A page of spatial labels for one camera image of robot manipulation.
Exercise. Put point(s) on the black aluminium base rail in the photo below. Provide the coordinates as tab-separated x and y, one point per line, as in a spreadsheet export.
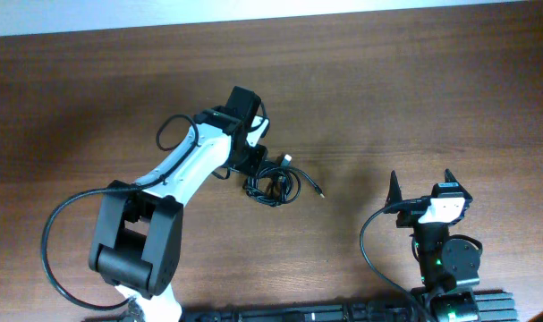
342	310

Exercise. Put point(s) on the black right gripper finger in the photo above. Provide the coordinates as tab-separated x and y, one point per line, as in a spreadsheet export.
394	192
449	176

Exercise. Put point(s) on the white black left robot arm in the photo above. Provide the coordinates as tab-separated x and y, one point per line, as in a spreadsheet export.
137	241

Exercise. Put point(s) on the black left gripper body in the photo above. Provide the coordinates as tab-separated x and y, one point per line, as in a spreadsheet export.
249	164

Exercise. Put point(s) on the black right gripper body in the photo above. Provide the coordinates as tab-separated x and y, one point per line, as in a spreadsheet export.
413	214

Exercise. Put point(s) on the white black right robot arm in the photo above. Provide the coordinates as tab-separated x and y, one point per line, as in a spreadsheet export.
449	263

